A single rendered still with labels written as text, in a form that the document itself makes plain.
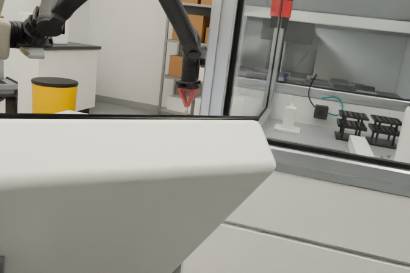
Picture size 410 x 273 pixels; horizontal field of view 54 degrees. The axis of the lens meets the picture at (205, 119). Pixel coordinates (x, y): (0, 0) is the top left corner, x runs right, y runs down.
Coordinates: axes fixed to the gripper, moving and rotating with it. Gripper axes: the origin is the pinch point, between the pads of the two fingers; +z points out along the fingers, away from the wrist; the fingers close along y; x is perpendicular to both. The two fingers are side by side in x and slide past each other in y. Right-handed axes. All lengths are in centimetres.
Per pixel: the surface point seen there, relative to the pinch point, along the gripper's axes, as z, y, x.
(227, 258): 10, -78, -35
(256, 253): 8, -78, -40
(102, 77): 58, 401, 271
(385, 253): 3, -77, -60
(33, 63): 23, 213, 242
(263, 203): -1, -78, -40
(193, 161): -20, -116, -39
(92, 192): -19, -120, -34
